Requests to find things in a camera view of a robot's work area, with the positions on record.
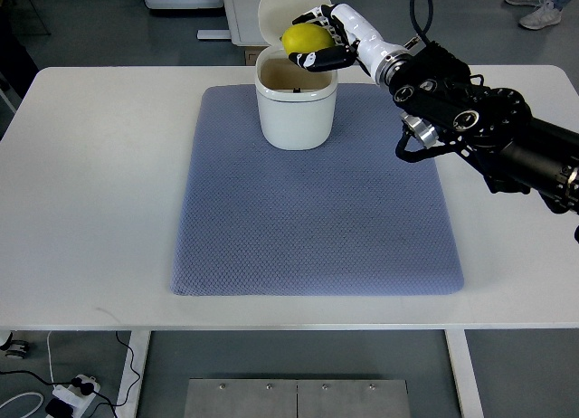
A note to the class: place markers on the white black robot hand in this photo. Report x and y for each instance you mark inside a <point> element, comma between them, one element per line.
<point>356,40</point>

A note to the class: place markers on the yellow lemon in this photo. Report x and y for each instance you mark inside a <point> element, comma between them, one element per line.
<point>306,38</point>

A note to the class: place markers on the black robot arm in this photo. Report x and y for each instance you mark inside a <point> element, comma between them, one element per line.
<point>448,109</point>

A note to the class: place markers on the white trash can open lid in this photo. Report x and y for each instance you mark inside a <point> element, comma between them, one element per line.
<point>296,107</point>

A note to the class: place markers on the brown cardboard box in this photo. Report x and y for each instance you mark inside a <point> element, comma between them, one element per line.
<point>251,55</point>

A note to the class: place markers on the white cabinet base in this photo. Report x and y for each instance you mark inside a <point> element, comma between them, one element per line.
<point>243,25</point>

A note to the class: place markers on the blue textured mat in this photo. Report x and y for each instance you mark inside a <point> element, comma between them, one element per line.
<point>347,218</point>

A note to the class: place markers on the white sneaker near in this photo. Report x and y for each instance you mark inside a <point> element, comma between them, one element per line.
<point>544,16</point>

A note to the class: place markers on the white table right leg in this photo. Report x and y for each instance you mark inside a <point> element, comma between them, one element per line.
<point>463,374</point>

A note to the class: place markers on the white table leg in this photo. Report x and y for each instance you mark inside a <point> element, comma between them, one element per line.
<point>463,374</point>
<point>133,374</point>

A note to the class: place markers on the white table left leg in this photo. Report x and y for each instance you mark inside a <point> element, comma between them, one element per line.
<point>133,374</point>

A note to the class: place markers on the grey metal floor plate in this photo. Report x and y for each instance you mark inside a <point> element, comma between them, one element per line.
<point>296,398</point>

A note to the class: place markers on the white power strip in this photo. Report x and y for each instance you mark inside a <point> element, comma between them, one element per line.
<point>77,395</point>

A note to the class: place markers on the caster wheel bottom left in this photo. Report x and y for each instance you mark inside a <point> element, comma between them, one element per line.
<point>11,347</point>

